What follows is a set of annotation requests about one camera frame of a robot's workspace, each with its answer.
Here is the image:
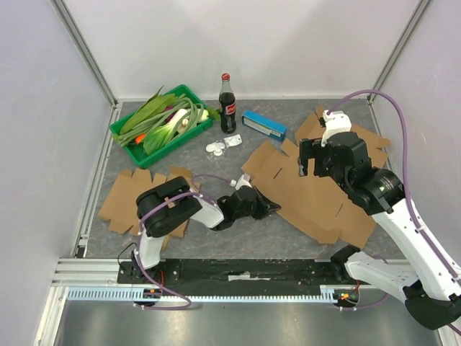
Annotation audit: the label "large cardboard box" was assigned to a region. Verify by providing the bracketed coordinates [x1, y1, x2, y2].
[242, 106, 376, 248]

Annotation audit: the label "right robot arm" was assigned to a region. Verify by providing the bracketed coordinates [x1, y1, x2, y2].
[298, 132, 460, 330]

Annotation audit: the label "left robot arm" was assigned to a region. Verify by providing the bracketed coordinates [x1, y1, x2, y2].
[133, 174, 282, 283]

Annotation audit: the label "blue rectangular box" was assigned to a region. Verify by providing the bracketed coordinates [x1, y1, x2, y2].
[241, 110, 287, 142]

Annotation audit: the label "small flat cardboard box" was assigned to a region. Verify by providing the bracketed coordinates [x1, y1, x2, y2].
[98, 166, 192, 236]

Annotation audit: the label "white round pads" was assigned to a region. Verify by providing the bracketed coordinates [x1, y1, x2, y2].
[205, 141, 226, 156]

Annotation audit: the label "cola glass bottle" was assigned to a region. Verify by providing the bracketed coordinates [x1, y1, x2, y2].
[218, 73, 236, 134]

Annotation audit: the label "long green beans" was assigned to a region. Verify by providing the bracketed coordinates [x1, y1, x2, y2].
[113, 94, 208, 147]

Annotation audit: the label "bok choy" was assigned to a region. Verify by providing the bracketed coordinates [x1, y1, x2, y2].
[143, 109, 189, 156]

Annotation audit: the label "green plastic tray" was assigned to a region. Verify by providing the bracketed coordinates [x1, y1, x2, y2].
[110, 84, 220, 169]

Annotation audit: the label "orange carrot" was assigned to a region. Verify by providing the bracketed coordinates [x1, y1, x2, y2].
[135, 133, 146, 144]

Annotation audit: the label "large green leaf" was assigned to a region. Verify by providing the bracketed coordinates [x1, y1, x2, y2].
[120, 87, 176, 134]

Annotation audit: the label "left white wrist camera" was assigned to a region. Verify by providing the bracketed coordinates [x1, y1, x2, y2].
[230, 174, 252, 190]

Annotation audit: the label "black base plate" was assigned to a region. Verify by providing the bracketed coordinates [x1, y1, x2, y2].
[117, 257, 375, 289]

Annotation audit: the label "blue slotted cable duct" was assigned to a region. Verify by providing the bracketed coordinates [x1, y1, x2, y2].
[67, 286, 337, 303]

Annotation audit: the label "aluminium frame rail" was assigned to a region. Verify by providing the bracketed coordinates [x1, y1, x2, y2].
[50, 0, 118, 107]

